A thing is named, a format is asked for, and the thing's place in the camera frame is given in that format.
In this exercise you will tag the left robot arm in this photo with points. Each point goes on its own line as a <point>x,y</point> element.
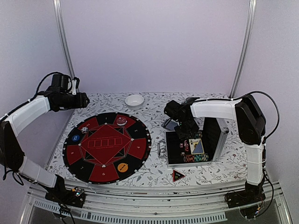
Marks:
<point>12,157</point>

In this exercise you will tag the right aluminium frame post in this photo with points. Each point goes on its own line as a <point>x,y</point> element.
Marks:
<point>244,49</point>

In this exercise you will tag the aluminium frame post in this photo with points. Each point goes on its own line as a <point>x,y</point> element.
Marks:
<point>63,38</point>
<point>244,49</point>

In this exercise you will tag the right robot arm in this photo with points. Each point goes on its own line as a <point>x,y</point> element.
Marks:
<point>244,110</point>

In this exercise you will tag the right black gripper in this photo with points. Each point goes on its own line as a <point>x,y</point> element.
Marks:
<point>182,135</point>

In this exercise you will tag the round red black poker mat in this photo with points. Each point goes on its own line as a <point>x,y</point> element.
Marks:
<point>95,157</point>

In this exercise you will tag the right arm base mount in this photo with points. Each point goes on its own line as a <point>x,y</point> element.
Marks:
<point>251,194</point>

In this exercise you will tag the orange big blind button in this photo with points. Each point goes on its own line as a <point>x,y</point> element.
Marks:
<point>122,167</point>

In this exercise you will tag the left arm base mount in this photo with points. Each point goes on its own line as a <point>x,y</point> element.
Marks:
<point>72,197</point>

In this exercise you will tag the red black triangle card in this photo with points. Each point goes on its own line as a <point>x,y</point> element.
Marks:
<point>177,175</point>

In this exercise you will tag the aluminium poker chip case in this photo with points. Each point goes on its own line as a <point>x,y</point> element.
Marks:
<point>204,148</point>

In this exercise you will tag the blue small blind button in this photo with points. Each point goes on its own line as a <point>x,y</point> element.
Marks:
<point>75,138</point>

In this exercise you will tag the red dice group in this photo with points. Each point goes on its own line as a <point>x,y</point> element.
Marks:
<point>184,148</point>

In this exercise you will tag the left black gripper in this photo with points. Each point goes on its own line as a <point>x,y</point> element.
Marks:
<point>81,101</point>

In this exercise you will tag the boxed card deck ace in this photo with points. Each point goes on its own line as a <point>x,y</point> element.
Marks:
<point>196,146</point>

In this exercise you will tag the blue white chip stack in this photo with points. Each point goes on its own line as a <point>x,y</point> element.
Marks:
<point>84,130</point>

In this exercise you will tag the upper poker chip row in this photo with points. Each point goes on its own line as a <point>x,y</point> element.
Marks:
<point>197,135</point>

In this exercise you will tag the lower poker chip row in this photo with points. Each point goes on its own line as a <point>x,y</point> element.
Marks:
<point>192,158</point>

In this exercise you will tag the white ceramic bowl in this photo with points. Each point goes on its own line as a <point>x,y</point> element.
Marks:
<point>134,102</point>

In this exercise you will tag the front aluminium rail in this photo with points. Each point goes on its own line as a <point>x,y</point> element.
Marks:
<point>114,204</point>

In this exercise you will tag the left aluminium frame post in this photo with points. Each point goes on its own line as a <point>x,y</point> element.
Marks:
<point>63,38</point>

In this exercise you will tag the poker chip row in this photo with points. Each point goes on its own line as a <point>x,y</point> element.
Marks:
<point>192,158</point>
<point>197,135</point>

